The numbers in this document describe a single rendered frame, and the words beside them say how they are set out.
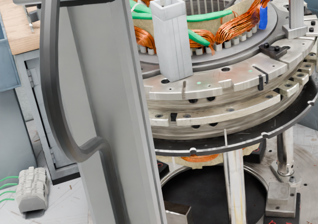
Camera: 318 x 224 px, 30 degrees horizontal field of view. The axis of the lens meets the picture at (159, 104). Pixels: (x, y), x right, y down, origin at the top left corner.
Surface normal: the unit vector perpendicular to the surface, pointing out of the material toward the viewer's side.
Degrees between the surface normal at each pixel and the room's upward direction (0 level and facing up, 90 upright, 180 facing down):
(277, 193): 0
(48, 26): 45
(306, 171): 0
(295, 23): 90
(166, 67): 90
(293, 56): 0
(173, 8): 90
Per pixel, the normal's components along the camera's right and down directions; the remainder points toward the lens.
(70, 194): -0.13, -0.84
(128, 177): -0.07, 0.54
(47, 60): -0.04, -0.08
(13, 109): 0.32, 0.48
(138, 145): 0.65, 0.33
